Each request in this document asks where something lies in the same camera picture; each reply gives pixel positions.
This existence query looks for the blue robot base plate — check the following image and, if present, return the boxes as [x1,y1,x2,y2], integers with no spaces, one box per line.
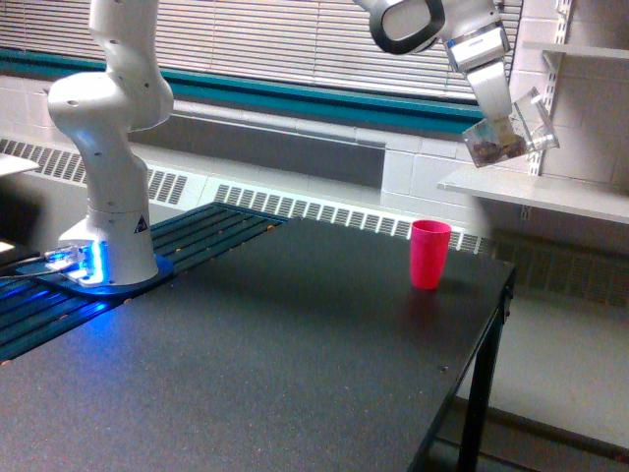
[33,255,176,298]

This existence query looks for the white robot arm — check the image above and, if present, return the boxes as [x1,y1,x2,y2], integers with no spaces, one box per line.
[48,1,512,288]

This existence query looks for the white wall shelf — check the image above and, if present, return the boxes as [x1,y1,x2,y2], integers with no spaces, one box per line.
[437,167,628,224]
[522,41,629,60]

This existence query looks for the white object at left edge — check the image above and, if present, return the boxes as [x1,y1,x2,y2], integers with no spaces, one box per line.
[0,153,39,177]

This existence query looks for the baseboard radiator heater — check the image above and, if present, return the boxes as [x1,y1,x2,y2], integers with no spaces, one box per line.
[0,137,492,256]

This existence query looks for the white lower wall shelf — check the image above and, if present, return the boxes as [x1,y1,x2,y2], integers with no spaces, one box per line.
[437,167,628,224]

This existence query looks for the black cables at base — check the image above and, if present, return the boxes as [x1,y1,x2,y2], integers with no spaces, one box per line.
[0,250,55,281]

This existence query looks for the teal slatted rail bed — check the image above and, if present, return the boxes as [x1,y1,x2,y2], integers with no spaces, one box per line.
[1,203,285,361]

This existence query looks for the white upper wall shelf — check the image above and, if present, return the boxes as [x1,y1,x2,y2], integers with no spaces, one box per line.
[522,41,629,60]

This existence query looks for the white shelf rail bracket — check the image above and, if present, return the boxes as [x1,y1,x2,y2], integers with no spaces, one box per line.
[528,0,574,177]

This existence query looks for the pink plastic cup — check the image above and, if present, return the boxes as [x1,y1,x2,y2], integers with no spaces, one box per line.
[410,220,451,290]

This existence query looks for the teal window sill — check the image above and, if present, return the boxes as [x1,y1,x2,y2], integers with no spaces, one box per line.
[0,47,486,137]

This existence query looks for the black table leg frame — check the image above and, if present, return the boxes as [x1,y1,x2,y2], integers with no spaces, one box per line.
[408,265,517,471]

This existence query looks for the white window blinds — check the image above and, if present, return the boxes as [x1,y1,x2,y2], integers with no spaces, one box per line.
[0,0,525,102]

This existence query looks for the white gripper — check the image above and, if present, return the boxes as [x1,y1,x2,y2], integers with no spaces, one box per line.
[445,27,513,143]

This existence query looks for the clear plastic cup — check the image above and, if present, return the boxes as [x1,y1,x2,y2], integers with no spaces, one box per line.
[463,88,559,168]

